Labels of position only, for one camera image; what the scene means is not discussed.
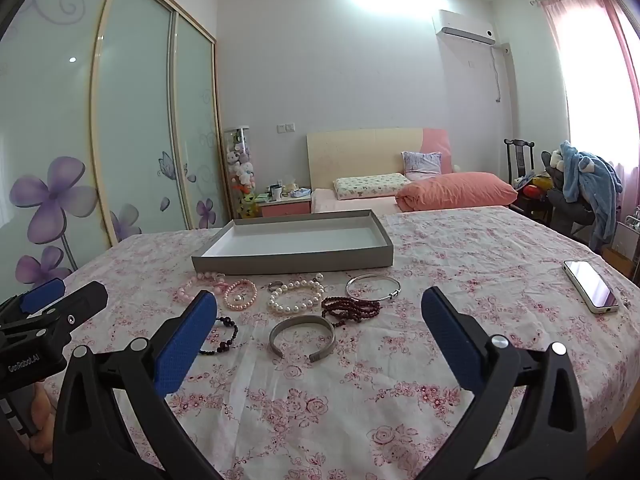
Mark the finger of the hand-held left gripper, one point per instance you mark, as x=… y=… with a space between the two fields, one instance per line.
x=45 y=292
x=75 y=302

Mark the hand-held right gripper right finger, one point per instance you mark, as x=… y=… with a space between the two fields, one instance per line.
x=450 y=332

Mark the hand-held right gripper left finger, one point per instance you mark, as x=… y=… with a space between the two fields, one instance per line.
x=187 y=332

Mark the thin silver bangle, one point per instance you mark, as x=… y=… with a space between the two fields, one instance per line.
x=372 y=300

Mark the grey cardboard tray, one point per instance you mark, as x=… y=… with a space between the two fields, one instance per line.
x=300 y=261

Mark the person's left hand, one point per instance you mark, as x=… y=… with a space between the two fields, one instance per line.
x=42 y=410

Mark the pink floral bedsheet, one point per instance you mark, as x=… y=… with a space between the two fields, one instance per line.
x=400 y=385

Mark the salmon folded duvet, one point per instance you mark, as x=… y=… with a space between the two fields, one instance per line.
x=455 y=190

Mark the white smartphone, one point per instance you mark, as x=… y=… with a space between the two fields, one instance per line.
x=592 y=285

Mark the pink nightstand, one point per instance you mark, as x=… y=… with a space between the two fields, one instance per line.
x=285 y=209

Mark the pink mattress sheet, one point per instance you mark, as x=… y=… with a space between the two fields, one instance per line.
x=350 y=205

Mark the cream patterned pillow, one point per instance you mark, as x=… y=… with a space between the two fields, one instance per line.
x=367 y=186

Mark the yellow and red toys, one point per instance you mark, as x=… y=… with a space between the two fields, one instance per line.
x=537 y=187

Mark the lilac printed pillow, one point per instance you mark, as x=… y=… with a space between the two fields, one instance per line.
x=422 y=165

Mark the clear plush toy tube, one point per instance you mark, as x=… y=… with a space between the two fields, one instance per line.
x=240 y=170

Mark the dark wooden chair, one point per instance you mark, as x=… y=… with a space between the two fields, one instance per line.
x=520 y=160

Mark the beige and pink headboard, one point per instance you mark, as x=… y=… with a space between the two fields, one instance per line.
x=360 y=155

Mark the floral glass sliding wardrobe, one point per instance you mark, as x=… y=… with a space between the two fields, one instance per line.
x=135 y=110

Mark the blue fleece garment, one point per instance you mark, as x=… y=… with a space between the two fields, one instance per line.
x=590 y=180

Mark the air conditioner pipe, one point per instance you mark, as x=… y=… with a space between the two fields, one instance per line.
x=497 y=72

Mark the white air conditioner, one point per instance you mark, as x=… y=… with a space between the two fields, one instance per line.
x=462 y=22

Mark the pink curtain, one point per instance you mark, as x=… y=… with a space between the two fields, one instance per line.
x=605 y=20

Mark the white wall socket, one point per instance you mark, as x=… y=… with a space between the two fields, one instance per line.
x=286 y=127

